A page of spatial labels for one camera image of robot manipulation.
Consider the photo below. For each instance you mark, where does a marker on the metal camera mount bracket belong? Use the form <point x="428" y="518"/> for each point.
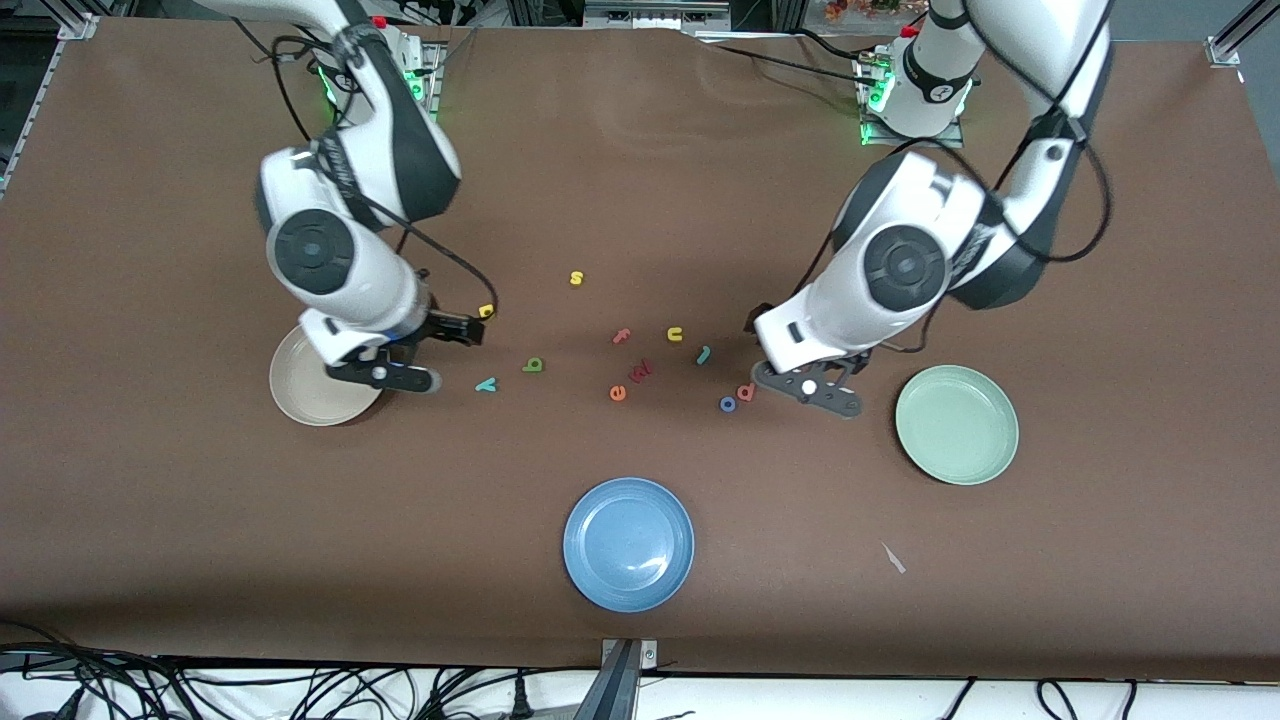
<point x="620" y="675"/>

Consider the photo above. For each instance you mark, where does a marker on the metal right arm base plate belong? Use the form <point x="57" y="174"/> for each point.
<point x="432" y="95"/>

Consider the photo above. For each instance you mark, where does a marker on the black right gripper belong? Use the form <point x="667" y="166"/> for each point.
<point x="443" y="326"/>

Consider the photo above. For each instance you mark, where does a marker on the brown table cover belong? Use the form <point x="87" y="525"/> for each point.
<point x="640" y="200"/>

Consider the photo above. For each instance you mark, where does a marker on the pale green plate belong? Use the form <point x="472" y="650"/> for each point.
<point x="957" y="425"/>

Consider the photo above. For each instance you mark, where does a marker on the blue plate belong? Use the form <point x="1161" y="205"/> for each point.
<point x="628" y="545"/>

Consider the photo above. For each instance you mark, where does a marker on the aluminium table corner rail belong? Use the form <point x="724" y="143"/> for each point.
<point x="78" y="27"/>
<point x="1235" y="40"/>

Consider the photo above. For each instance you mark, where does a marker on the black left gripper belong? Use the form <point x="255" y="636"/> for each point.
<point x="753" y="318"/>

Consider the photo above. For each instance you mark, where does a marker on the beige brown plate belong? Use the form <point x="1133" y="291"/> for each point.
<point x="300" y="395"/>

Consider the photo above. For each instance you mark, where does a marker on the small white paper scrap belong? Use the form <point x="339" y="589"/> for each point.
<point x="893" y="558"/>

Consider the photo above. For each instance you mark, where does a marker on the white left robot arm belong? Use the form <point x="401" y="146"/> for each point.
<point x="905" y="265"/>

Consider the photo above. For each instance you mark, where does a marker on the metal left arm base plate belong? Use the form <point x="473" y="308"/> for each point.
<point x="940" y="143"/>

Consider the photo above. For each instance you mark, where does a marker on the orange background object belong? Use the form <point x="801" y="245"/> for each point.
<point x="870" y="8"/>

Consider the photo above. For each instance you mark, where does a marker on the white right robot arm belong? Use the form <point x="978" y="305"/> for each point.
<point x="315" y="250"/>

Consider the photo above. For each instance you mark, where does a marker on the aluminium frame bar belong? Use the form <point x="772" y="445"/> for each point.
<point x="655" y="15"/>

